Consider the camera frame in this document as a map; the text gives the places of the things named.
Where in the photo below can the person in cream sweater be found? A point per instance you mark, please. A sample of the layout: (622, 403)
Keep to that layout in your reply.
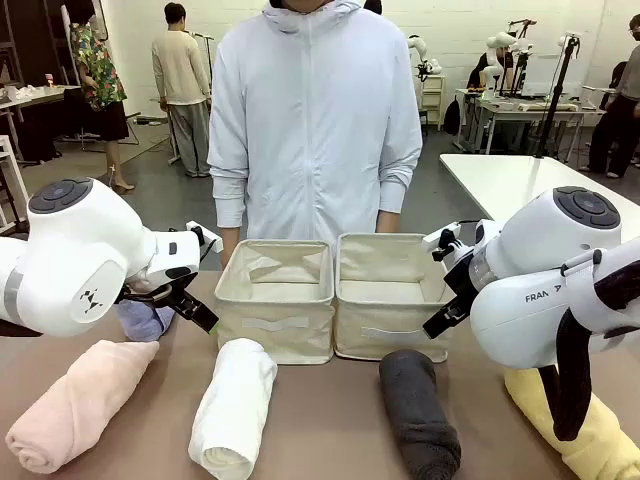
(177, 70)

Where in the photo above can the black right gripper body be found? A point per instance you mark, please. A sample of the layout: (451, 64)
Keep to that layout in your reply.
(460, 272)

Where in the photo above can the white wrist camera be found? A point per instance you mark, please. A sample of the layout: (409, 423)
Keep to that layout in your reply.
(196, 228)
(440, 237)

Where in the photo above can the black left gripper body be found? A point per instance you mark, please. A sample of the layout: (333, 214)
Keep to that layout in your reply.
(167, 292)

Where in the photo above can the black hanging bag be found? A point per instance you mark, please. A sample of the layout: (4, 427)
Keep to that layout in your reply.
(452, 117)

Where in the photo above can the person in grey top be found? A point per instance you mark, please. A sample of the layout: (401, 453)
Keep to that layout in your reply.
(617, 110)

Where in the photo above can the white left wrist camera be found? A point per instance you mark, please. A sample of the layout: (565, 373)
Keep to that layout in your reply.
(196, 228)

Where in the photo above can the pink towel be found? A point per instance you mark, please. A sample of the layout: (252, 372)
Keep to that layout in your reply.
(75, 405)

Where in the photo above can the grey desk with clutter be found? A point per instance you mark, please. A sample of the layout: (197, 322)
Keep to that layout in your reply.
(30, 97)

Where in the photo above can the grey-legged work table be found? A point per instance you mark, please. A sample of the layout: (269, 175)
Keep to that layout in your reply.
(505, 112)

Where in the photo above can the yellow towel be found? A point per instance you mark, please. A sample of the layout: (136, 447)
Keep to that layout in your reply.
(605, 440)

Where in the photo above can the person's right hand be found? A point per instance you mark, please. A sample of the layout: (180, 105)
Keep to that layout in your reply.
(231, 247)

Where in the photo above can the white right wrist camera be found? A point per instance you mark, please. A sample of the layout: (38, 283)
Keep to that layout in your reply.
(440, 237)

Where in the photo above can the person's left hand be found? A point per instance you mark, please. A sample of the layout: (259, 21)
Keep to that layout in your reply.
(386, 222)

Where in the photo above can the white side table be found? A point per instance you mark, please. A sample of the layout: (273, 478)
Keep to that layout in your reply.
(500, 175)

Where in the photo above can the person in white hoodie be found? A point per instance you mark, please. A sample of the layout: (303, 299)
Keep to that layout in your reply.
(315, 125)

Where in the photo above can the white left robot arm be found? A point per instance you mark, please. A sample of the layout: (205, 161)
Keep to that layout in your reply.
(75, 250)

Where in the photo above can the white frame shelf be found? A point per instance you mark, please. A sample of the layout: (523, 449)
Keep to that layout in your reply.
(12, 170)

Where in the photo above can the seated person in black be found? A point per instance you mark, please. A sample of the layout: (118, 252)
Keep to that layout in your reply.
(482, 70)

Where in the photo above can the person in floral dress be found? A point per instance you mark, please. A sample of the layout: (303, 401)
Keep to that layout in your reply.
(97, 75)

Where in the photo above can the dark grey towel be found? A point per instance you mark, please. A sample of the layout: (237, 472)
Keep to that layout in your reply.
(415, 410)

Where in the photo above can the white drawer cabinet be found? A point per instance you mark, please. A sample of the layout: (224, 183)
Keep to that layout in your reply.
(432, 97)

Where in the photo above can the white rolled towel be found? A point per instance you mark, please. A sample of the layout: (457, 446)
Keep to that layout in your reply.
(230, 405)

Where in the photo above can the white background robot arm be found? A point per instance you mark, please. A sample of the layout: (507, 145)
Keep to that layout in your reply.
(422, 50)
(500, 42)

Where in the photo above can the person's right sleeved forearm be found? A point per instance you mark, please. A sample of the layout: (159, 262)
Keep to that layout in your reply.
(230, 200)

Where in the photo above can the black tripod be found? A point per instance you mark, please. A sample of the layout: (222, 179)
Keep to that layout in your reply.
(557, 95)

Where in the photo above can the blue towel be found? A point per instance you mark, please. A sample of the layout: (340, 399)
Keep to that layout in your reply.
(142, 325)

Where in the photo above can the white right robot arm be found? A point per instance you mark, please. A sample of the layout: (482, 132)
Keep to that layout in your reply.
(550, 280)

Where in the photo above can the person's left sleeved forearm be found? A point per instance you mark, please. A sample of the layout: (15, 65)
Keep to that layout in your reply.
(391, 195)

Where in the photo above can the beige fabric basket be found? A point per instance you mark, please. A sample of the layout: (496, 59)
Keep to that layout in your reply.
(275, 330)
(390, 330)

